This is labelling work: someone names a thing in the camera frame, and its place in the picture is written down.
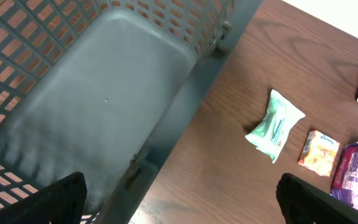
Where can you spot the orange tissue pack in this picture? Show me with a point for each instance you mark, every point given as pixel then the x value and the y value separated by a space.
pixel 319 153

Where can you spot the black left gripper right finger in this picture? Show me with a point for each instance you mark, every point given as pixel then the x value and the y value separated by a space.
pixel 300 202

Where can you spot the grey plastic basket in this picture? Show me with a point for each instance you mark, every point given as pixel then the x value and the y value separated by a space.
pixel 105 88

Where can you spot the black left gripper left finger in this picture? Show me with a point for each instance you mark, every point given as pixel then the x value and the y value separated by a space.
pixel 60 202

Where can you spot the green wet wipes pack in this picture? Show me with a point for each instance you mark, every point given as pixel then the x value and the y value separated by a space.
pixel 272 132

